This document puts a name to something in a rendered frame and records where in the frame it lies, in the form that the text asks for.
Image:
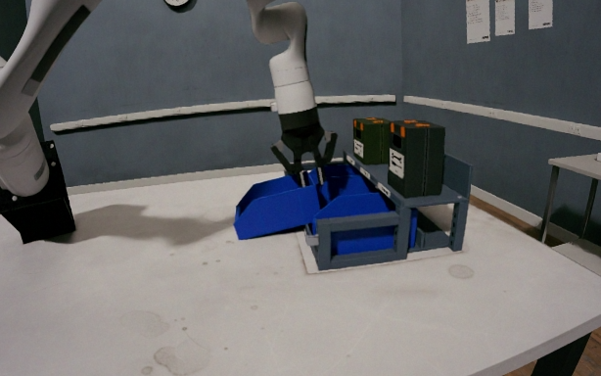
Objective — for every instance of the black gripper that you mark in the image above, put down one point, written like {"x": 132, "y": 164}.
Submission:
{"x": 304, "y": 140}

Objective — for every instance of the grey metal shelf rack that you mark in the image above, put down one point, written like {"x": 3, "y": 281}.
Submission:
{"x": 455, "y": 188}

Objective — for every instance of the dark green tool case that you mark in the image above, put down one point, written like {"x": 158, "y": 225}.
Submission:
{"x": 371, "y": 140}

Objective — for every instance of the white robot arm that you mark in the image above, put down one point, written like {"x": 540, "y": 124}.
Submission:
{"x": 50, "y": 27}

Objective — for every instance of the black tool case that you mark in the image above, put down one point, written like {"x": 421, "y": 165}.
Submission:
{"x": 416, "y": 149}

